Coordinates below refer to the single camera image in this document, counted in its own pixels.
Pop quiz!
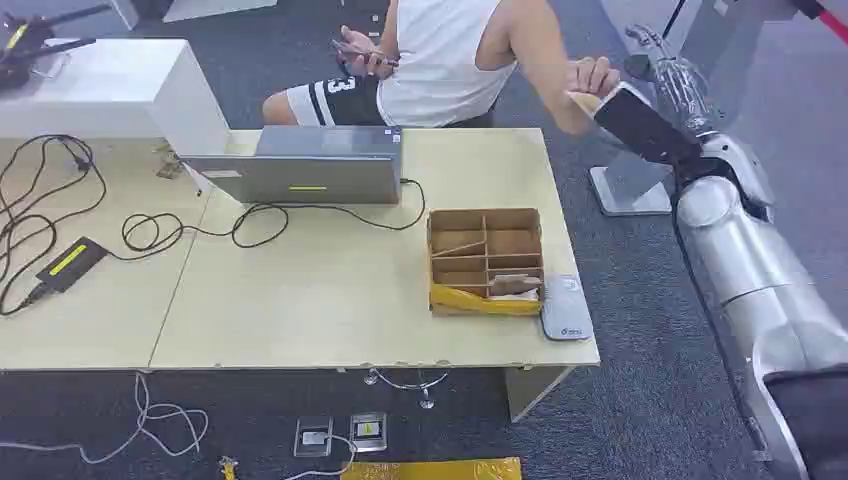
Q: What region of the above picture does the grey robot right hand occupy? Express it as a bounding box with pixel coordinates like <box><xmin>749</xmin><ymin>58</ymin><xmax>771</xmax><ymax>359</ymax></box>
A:
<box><xmin>623</xmin><ymin>23</ymin><xmax>725</xmax><ymax>138</ymax></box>

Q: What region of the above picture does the person's right hand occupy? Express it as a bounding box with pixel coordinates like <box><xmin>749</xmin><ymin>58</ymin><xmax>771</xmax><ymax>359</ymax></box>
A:
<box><xmin>336</xmin><ymin>25</ymin><xmax>387</xmax><ymax>79</ymax></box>

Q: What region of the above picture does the person's left hand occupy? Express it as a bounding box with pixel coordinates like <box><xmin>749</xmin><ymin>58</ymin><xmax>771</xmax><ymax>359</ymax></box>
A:
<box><xmin>564</xmin><ymin>55</ymin><xmax>623</xmax><ymax>101</ymax></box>

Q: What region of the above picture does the dark slim handheld device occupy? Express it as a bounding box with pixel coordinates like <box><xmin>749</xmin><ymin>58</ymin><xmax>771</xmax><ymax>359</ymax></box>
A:
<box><xmin>330</xmin><ymin>39</ymin><xmax>402</xmax><ymax>69</ymax></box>

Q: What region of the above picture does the black card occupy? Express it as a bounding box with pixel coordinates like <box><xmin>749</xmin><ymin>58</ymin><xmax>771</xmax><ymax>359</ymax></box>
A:
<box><xmin>591</xmin><ymin>81</ymin><xmax>705</xmax><ymax>168</ymax></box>

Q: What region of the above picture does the person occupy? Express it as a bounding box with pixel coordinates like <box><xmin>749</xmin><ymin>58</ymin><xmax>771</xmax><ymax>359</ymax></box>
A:
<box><xmin>261</xmin><ymin>0</ymin><xmax>624</xmax><ymax>137</ymax></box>

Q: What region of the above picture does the grey metal stand base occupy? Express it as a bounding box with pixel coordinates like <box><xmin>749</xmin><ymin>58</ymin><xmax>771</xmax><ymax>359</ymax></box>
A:
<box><xmin>587</xmin><ymin>140</ymin><xmax>678</xmax><ymax>219</ymax></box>

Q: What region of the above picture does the grey laptop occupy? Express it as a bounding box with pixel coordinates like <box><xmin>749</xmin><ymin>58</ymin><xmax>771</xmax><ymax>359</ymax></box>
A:
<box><xmin>180</xmin><ymin>125</ymin><xmax>405</xmax><ymax>206</ymax></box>

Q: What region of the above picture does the white panel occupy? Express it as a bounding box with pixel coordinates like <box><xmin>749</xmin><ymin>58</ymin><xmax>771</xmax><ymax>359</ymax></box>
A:
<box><xmin>109</xmin><ymin>0</ymin><xmax>280</xmax><ymax>32</ymax></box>

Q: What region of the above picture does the red and black bar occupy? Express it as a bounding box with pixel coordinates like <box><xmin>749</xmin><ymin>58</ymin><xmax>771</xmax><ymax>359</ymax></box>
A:
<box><xmin>791</xmin><ymin>0</ymin><xmax>848</xmax><ymax>48</ymax></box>

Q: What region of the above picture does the wooden compartment box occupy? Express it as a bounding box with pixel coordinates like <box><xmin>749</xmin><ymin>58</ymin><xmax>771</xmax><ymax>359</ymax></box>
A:
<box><xmin>425</xmin><ymin>207</ymin><xmax>547</xmax><ymax>319</ymax></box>

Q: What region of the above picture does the grey flat pad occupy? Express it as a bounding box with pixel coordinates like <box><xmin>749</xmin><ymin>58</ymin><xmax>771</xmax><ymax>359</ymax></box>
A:
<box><xmin>539</xmin><ymin>274</ymin><xmax>596</xmax><ymax>344</ymax></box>

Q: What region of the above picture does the pale desk with laptop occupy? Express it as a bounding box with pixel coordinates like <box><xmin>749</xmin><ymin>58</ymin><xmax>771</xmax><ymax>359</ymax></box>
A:
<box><xmin>148</xmin><ymin>127</ymin><xmax>603</xmax><ymax>425</ymax></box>

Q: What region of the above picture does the white cabinet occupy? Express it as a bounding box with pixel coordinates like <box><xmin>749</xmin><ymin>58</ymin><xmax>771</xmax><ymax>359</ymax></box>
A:
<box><xmin>0</xmin><ymin>37</ymin><xmax>232</xmax><ymax>158</ymax></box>

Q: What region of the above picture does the yellow plastic bag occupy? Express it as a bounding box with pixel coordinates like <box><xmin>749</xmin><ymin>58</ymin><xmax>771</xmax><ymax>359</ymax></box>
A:
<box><xmin>429</xmin><ymin>282</ymin><xmax>544</xmax><ymax>317</ymax></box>

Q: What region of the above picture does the black tripod stand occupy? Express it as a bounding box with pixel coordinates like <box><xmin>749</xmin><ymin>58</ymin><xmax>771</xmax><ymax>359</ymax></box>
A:
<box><xmin>0</xmin><ymin>3</ymin><xmax>114</xmax><ymax>91</ymax></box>

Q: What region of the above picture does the black power adapter yellow label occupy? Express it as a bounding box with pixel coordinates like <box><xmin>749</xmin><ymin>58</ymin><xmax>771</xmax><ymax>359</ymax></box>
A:
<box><xmin>34</xmin><ymin>236</ymin><xmax>111</xmax><ymax>295</ymax></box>

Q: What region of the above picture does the pale desk with adapter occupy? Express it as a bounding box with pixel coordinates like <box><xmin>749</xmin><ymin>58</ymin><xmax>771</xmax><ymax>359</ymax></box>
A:
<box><xmin>0</xmin><ymin>135</ymin><xmax>215</xmax><ymax>373</ymax></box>

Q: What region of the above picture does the floor socket yellow label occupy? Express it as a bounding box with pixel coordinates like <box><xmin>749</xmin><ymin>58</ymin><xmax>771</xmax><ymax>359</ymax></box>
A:
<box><xmin>348</xmin><ymin>411</ymin><xmax>390</xmax><ymax>454</ymax></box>

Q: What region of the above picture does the floor socket white plug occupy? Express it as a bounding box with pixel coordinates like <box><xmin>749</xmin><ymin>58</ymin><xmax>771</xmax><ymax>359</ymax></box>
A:
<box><xmin>292</xmin><ymin>415</ymin><xmax>335</xmax><ymax>460</ymax></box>

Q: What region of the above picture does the yellow sheet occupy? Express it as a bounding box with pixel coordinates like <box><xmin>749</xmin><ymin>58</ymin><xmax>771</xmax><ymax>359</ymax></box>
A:
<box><xmin>340</xmin><ymin>456</ymin><xmax>524</xmax><ymax>480</ymax></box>

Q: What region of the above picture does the black laptop power cable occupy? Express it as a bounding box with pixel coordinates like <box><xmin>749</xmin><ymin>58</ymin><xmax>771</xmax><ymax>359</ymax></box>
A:
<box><xmin>105</xmin><ymin>177</ymin><xmax>428</xmax><ymax>262</ymax></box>

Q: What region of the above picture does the black mains cable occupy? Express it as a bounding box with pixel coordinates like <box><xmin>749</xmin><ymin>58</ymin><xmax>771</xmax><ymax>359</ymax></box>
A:
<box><xmin>0</xmin><ymin>133</ymin><xmax>109</xmax><ymax>319</ymax></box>

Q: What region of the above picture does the short white plug cable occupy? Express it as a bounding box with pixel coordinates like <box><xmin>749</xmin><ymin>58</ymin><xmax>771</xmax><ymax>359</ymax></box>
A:
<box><xmin>280</xmin><ymin>433</ymin><xmax>360</xmax><ymax>480</ymax></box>

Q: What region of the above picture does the long white floor cable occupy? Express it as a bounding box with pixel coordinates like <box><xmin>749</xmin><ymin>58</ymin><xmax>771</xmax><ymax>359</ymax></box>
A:
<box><xmin>0</xmin><ymin>371</ymin><xmax>211</xmax><ymax>467</ymax></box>

